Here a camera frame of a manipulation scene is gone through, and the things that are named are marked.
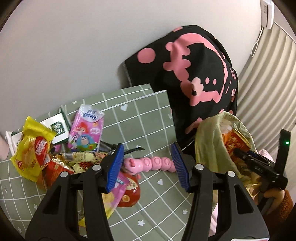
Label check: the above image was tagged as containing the red crinkled wrapper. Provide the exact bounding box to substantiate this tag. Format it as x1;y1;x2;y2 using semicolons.
37;158;74;191

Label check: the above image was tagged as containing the white cord on wall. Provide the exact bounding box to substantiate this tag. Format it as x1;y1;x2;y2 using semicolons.
251;26;265;57

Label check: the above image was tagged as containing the orange snack bag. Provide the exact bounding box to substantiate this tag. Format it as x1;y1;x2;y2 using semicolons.
222;129;251;162

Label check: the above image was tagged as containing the yellow cartoon snack wrapper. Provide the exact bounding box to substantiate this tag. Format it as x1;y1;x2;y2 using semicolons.
61;152;108;173

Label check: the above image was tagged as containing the person's right hand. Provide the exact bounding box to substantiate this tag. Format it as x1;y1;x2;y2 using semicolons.
264;188;285;214

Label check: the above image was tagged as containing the white air conditioner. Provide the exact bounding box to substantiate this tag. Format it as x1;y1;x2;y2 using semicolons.
260;0;275;29

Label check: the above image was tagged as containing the brown fuzzy sleeve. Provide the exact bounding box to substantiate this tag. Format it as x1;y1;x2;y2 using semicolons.
263;190;293;233

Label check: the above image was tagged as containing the green checked tablecloth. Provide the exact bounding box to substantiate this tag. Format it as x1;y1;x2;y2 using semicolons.
1;84;193;240

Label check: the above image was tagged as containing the yellow-green trash bag bin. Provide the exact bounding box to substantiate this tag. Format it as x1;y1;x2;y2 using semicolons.
195;111;259;188

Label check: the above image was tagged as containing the yellow red snack packet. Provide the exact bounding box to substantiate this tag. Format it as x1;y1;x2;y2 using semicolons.
11;116;56;183

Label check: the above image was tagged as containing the red round-print snack bag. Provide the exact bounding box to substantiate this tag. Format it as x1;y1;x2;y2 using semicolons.
118;173;140;207

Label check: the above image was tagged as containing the pink caterpillar toy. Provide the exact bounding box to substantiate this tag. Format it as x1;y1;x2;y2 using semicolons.
123;157;176;175

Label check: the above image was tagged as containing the beige striped curtain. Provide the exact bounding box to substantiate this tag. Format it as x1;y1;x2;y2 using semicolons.
235;22;296;163

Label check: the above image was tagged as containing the black pink cartoon cloth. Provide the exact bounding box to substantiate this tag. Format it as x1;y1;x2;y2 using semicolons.
123;25;238;155

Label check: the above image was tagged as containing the purple yellow chip bag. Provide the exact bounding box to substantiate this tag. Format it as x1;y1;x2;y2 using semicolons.
78;171;132;229

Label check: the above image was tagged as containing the pink cup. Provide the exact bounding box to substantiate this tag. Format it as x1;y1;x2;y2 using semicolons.
0;136;9;161

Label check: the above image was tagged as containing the pink tissue pack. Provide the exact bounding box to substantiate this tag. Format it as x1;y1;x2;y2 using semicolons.
68;104;104;152

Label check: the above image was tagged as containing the green white milk carton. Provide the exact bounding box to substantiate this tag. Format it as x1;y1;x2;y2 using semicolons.
11;105;72;145

